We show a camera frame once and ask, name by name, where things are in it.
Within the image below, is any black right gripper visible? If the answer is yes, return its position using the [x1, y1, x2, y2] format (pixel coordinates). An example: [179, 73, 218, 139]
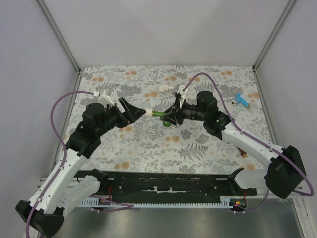
[161, 97, 207, 126]

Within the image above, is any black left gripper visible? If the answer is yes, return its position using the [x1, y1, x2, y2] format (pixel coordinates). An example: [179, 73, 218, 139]
[97, 97, 146, 136]

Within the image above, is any green faucet chrome knob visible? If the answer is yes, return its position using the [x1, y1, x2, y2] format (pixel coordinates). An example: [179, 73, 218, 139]
[151, 111, 173, 128]

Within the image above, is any white PVC elbow fitting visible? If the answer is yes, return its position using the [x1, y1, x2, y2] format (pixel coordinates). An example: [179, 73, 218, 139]
[144, 109, 153, 118]

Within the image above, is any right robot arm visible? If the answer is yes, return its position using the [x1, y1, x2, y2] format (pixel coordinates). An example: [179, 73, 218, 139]
[160, 91, 306, 199]

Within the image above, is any white faucet with elbow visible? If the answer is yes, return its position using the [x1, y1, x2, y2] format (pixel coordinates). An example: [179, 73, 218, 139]
[158, 84, 181, 93]

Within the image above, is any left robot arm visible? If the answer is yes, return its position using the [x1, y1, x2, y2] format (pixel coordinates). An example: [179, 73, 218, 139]
[15, 98, 146, 238]

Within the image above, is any floral patterned table mat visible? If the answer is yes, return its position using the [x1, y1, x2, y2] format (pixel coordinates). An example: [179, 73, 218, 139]
[64, 65, 270, 174]

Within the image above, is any blue faucet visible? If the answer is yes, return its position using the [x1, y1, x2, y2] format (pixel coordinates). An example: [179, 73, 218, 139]
[231, 93, 251, 109]

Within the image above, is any brown faucet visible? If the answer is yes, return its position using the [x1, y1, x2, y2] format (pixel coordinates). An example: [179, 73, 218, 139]
[238, 148, 248, 158]

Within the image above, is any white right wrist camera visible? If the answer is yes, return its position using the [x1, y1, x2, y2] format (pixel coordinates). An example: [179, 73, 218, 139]
[173, 84, 188, 108]

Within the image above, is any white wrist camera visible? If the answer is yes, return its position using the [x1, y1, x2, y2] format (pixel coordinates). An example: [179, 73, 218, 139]
[98, 90, 115, 108]
[173, 84, 188, 108]

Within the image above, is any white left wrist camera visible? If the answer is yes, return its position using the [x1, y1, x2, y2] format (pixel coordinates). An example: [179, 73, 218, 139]
[98, 90, 115, 108]

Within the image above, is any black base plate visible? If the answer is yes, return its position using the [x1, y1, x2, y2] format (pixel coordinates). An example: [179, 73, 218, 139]
[73, 169, 257, 204]

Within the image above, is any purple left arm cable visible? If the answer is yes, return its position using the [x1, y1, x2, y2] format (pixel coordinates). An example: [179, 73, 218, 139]
[24, 91, 136, 238]

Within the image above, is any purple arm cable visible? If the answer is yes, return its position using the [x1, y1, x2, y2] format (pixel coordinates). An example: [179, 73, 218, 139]
[24, 91, 136, 238]
[183, 72, 315, 214]

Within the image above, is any white slotted cable duct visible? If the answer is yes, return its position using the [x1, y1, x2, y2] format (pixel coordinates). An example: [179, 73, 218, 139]
[79, 195, 236, 208]

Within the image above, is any aluminium left corner post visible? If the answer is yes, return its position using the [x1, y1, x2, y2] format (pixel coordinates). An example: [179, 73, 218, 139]
[36, 0, 81, 74]

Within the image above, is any aluminium corner post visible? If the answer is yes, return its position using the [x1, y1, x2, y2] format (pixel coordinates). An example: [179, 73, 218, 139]
[251, 0, 298, 71]
[36, 0, 81, 74]

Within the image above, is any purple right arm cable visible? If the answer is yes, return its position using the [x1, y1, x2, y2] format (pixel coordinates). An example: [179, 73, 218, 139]
[183, 72, 315, 214]

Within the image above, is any aluminium right corner post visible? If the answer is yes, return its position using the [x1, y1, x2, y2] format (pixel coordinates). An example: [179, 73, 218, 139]
[251, 0, 298, 71]

